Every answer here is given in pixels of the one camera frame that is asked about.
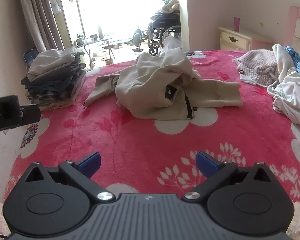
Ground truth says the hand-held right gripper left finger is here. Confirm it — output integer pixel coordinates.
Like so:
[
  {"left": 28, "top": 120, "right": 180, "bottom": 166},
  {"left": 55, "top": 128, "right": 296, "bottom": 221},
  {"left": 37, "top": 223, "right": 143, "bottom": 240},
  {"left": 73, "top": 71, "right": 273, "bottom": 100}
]
[{"left": 24, "top": 151, "right": 116, "bottom": 203}]

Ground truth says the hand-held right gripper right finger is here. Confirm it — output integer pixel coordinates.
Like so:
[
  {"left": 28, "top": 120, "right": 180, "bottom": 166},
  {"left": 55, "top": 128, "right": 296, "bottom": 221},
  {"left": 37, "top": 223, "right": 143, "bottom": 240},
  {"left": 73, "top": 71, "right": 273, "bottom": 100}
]
[{"left": 182, "top": 151, "right": 276, "bottom": 203}]

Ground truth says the beige zip jacket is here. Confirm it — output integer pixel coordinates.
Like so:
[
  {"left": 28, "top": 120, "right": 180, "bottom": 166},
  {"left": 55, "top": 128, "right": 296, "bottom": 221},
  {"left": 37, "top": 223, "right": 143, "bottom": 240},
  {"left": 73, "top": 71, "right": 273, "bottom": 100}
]
[{"left": 84, "top": 47, "right": 243, "bottom": 120}]

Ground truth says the stack of folded clothes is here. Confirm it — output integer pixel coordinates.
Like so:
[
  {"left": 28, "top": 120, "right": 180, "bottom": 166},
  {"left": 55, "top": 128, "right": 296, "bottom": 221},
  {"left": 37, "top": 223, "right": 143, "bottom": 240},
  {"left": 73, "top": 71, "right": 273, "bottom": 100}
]
[{"left": 20, "top": 49, "right": 87, "bottom": 111}]

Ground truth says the blue box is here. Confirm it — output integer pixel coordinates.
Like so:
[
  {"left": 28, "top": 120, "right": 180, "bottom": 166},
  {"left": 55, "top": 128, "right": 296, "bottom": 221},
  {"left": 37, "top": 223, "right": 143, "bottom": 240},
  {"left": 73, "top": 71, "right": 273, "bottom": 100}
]
[{"left": 24, "top": 46, "right": 39, "bottom": 67}]

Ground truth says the beige curtain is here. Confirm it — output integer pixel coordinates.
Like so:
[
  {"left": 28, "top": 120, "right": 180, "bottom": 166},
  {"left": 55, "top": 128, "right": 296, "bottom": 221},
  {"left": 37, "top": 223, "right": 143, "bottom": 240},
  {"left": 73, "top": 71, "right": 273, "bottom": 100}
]
[{"left": 16, "top": 0, "right": 65, "bottom": 53}]

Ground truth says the pink checked white garment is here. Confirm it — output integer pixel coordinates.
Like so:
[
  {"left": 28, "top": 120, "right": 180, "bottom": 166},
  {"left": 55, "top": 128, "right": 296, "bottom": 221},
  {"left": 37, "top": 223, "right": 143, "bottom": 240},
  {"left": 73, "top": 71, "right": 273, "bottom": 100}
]
[{"left": 233, "top": 48, "right": 280, "bottom": 88}]

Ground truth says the folding table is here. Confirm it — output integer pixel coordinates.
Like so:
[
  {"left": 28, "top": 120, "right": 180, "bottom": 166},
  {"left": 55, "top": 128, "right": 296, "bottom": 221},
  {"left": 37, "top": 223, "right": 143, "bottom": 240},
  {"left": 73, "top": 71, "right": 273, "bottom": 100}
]
[{"left": 75, "top": 36, "right": 115, "bottom": 67}]

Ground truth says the hanging clear plastic bag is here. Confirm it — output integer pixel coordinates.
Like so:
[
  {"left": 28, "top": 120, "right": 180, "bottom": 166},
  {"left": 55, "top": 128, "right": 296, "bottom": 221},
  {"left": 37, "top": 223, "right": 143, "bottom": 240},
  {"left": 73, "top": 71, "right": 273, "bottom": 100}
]
[{"left": 49, "top": 0, "right": 62, "bottom": 14}]

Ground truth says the white plastic bag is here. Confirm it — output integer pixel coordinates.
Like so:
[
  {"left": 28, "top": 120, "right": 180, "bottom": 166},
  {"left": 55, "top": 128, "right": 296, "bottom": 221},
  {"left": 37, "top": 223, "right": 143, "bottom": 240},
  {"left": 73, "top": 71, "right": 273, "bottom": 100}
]
[{"left": 162, "top": 36, "right": 183, "bottom": 55}]

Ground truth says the cream nightstand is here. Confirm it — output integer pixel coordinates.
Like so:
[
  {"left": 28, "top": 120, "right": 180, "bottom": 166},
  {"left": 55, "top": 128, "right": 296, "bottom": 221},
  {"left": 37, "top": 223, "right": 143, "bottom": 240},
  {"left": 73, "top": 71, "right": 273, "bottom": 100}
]
[{"left": 218, "top": 26, "right": 273, "bottom": 52}]

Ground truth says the dark standing object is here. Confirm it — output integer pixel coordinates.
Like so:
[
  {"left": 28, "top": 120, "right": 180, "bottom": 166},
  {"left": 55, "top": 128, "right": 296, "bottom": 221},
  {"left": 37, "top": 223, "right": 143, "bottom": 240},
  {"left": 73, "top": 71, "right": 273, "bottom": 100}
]
[{"left": 132, "top": 29, "right": 143, "bottom": 53}]

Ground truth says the black wheelchair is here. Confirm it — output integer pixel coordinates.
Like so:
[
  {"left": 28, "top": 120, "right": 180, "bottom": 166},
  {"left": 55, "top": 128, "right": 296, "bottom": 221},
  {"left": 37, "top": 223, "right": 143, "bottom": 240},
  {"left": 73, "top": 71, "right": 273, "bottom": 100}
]
[{"left": 147, "top": 12, "right": 182, "bottom": 56}]

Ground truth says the bundle of cloths on wheelchair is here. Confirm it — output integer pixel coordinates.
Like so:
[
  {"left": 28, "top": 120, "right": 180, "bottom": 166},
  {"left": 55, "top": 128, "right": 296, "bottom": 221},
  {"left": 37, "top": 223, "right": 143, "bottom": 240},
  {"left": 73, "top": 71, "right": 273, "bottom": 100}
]
[{"left": 161, "top": 0, "right": 180, "bottom": 14}]

